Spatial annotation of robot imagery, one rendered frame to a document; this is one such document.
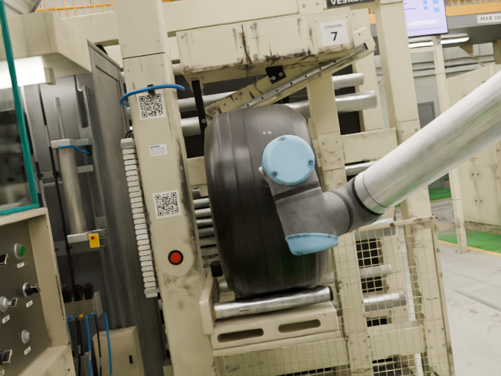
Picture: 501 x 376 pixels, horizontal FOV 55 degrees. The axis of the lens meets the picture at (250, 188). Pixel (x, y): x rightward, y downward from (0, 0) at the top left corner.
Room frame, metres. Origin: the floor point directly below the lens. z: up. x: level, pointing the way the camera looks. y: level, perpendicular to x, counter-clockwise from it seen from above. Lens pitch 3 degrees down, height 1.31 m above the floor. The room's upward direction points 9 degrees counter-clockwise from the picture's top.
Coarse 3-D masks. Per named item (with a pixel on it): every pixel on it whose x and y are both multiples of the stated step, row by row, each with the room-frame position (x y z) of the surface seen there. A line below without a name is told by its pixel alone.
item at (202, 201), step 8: (200, 200) 1.83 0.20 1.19; (208, 200) 1.83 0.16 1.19; (200, 208) 1.95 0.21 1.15; (208, 208) 1.83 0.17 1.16; (200, 216) 1.82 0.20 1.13; (208, 216) 1.95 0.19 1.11; (200, 224) 1.83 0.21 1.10; (208, 224) 1.83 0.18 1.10; (200, 232) 1.82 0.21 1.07; (208, 232) 1.82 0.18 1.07; (200, 240) 1.83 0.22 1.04; (208, 240) 1.83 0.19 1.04; (208, 248) 1.82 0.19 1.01; (216, 248) 1.82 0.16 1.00; (216, 256) 1.84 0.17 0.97
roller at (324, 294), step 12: (312, 288) 1.37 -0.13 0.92; (324, 288) 1.36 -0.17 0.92; (240, 300) 1.36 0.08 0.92; (252, 300) 1.36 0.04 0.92; (264, 300) 1.35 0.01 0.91; (276, 300) 1.35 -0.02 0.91; (288, 300) 1.35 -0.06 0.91; (300, 300) 1.35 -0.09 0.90; (312, 300) 1.35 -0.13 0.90; (324, 300) 1.35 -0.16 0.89; (216, 312) 1.35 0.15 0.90; (228, 312) 1.35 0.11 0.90; (240, 312) 1.35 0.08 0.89; (252, 312) 1.35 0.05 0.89
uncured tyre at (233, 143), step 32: (224, 128) 1.33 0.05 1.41; (256, 128) 1.31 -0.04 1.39; (288, 128) 1.30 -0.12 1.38; (224, 160) 1.26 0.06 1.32; (256, 160) 1.25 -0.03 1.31; (224, 192) 1.23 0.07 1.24; (256, 192) 1.22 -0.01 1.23; (224, 224) 1.24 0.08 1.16; (256, 224) 1.22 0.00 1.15; (224, 256) 1.27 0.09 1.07; (256, 256) 1.24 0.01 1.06; (288, 256) 1.25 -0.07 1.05; (320, 256) 1.28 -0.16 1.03; (256, 288) 1.32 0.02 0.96; (288, 288) 1.35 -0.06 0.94
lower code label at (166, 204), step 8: (160, 192) 1.42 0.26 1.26; (168, 192) 1.42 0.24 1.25; (176, 192) 1.42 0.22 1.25; (160, 200) 1.42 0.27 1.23; (168, 200) 1.42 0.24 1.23; (176, 200) 1.42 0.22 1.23; (160, 208) 1.42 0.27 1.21; (168, 208) 1.42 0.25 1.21; (176, 208) 1.42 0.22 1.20; (160, 216) 1.42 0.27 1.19; (168, 216) 1.42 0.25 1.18
